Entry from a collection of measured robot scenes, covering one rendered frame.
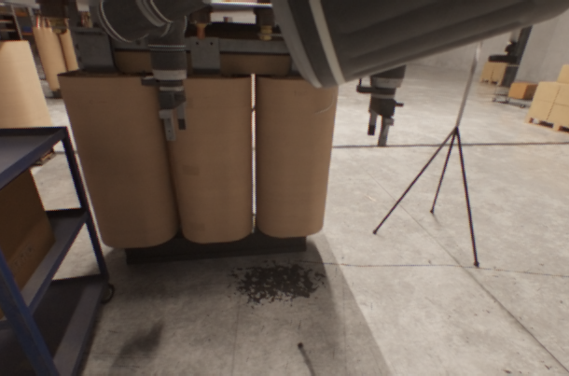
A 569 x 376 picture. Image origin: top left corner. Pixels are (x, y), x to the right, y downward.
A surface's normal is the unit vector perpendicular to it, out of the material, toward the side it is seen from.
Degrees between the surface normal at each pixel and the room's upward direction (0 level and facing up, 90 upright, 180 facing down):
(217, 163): 90
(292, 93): 90
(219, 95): 90
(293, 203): 90
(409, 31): 131
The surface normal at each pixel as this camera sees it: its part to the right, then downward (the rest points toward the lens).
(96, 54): 0.16, 0.44
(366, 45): 0.07, 0.92
